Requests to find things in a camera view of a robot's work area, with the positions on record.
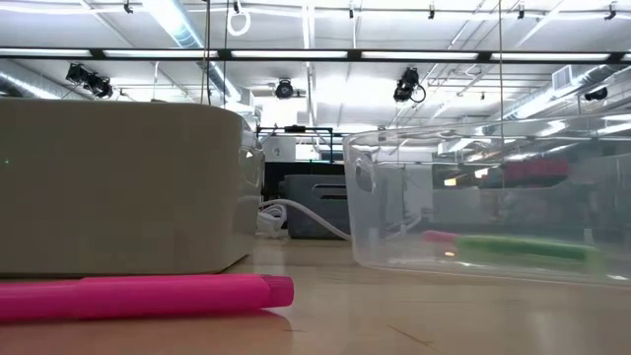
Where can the white plastic bin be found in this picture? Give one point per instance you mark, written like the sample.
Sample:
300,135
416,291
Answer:
123,187

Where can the black ceiling camera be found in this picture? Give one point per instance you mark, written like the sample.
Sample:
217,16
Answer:
596,93
96,85
284,90
406,81

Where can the pink highlighter marker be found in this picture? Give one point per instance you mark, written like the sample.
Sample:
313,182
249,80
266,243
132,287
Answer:
439,236
148,296

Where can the red tool cabinet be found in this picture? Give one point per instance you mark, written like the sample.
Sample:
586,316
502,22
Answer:
535,170

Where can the black background rig frame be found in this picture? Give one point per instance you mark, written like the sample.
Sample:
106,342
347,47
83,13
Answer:
296,129

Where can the black partition board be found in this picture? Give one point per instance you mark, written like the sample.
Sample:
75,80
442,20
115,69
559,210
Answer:
276,182

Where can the clear plastic bin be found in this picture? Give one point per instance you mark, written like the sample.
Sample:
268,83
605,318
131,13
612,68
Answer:
374,222

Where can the black aluminium rig frame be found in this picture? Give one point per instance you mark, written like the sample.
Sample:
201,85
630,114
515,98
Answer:
224,54

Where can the green highlighter marker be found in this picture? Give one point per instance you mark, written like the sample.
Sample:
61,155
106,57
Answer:
527,251

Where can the silver ventilation duct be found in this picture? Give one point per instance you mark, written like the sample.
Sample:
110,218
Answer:
172,24

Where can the dark grey plastic bin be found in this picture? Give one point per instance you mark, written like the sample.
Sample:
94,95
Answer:
310,217

